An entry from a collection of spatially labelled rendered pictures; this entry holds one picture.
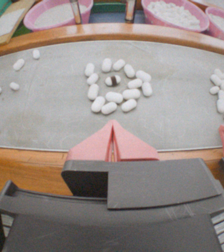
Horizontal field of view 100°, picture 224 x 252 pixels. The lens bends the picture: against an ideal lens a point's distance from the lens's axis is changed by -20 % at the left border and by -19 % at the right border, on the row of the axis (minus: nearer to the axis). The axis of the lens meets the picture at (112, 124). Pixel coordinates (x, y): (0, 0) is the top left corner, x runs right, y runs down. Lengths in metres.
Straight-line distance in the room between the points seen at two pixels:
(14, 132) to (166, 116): 0.35
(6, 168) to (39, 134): 0.10
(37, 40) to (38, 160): 0.33
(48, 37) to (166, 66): 0.34
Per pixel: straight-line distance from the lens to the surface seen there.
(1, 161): 0.32
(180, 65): 0.37
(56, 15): 0.60
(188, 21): 0.58
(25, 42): 0.45
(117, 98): 0.24
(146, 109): 0.26
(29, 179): 0.27
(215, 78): 0.39
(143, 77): 0.28
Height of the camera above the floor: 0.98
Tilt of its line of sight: 77 degrees down
